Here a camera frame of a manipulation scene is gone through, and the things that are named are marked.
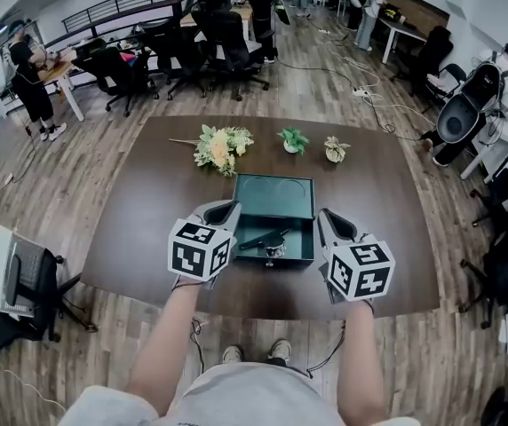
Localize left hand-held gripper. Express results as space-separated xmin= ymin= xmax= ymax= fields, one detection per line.
xmin=167 ymin=199 xmax=242 ymax=290

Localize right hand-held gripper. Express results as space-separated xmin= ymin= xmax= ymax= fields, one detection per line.
xmin=315 ymin=207 xmax=396 ymax=305

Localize gold metal tool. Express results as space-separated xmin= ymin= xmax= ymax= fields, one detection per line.
xmin=239 ymin=229 xmax=291 ymax=260

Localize dark green drawer box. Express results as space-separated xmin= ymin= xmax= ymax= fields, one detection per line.
xmin=232 ymin=173 xmax=317 ymax=271

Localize person's left forearm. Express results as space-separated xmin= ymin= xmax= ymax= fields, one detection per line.
xmin=125 ymin=277 xmax=202 ymax=416

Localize person's right forearm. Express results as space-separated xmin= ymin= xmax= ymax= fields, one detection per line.
xmin=336 ymin=299 xmax=388 ymax=423

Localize person's left shoe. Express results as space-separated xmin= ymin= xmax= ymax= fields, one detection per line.
xmin=222 ymin=344 xmax=245 ymax=365

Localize person's shoe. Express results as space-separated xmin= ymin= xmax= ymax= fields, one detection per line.
xmin=222 ymin=344 xmax=245 ymax=365
xmin=270 ymin=338 xmax=293 ymax=363

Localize person's right shoe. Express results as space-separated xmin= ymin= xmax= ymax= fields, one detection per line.
xmin=270 ymin=338 xmax=293 ymax=363

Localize artificial yellow flower bouquet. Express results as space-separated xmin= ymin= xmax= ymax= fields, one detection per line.
xmin=169 ymin=123 xmax=255 ymax=178

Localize person's black trousers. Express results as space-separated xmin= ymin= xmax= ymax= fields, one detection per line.
xmin=260 ymin=356 xmax=311 ymax=379

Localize small beige potted plant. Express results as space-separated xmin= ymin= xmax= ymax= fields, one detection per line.
xmin=323 ymin=135 xmax=352 ymax=164

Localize small green potted plant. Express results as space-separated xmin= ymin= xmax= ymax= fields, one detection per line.
xmin=277 ymin=126 xmax=312 ymax=156

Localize person's grey shirt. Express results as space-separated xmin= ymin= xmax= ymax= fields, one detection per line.
xmin=58 ymin=364 xmax=422 ymax=426

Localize black grey backpack shell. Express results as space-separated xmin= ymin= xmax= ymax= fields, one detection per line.
xmin=435 ymin=59 xmax=504 ymax=146

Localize white boxy device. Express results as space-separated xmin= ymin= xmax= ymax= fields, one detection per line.
xmin=0 ymin=225 xmax=49 ymax=319

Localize wooden top white desk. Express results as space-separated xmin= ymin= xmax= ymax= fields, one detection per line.
xmin=36 ymin=55 xmax=85 ymax=122

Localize dark top white desk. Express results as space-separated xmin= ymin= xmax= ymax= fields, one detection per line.
xmin=377 ymin=15 xmax=428 ymax=65

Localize black white backpack shell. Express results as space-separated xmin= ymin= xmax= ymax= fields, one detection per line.
xmin=272 ymin=0 xmax=291 ymax=27

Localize black metal railing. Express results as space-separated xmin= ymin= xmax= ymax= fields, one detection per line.
xmin=61 ymin=0 xmax=175 ymax=35

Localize black cable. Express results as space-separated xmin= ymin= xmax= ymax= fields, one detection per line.
xmin=306 ymin=326 xmax=347 ymax=379
xmin=190 ymin=317 xmax=206 ymax=375

